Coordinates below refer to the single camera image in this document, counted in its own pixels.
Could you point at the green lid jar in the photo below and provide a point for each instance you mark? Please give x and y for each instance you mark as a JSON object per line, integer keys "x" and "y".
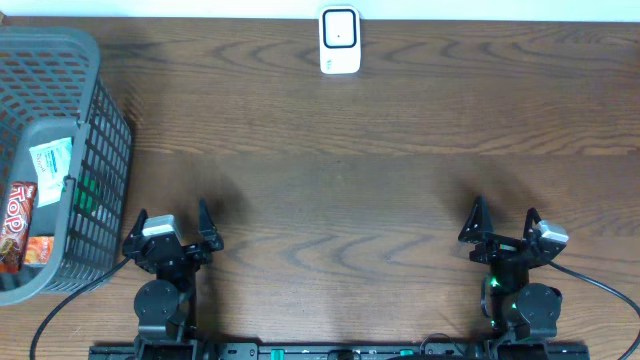
{"x": 87, "y": 195}

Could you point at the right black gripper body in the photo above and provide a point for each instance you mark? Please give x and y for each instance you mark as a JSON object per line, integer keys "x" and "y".
{"x": 497, "y": 249}

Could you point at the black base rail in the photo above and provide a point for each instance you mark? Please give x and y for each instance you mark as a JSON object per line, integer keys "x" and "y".
{"x": 252, "y": 351}

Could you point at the small orange snack box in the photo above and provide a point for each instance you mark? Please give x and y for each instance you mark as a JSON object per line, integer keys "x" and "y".
{"x": 38, "y": 251}

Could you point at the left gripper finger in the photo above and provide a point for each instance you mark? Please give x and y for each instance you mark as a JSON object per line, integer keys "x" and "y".
{"x": 137, "y": 230}
{"x": 207, "y": 228}

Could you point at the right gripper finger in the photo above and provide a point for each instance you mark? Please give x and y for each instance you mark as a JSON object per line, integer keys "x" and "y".
{"x": 532, "y": 219}
{"x": 478, "y": 225}

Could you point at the teal toilet tissue pack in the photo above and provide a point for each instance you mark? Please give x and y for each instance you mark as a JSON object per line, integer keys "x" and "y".
{"x": 51, "y": 162}

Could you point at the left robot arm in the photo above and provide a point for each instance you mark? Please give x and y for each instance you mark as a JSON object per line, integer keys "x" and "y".
{"x": 166, "y": 307}

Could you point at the grey plastic mesh basket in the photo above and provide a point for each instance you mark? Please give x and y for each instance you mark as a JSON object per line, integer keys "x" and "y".
{"x": 51, "y": 89}

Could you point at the red chocolate bar wrapper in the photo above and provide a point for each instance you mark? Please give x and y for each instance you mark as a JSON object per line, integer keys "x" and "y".
{"x": 15, "y": 225}

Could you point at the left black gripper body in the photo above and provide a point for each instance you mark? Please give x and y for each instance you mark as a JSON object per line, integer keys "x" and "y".
{"x": 176, "y": 252}

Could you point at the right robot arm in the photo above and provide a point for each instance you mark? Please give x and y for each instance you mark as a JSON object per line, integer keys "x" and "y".
{"x": 523, "y": 314}

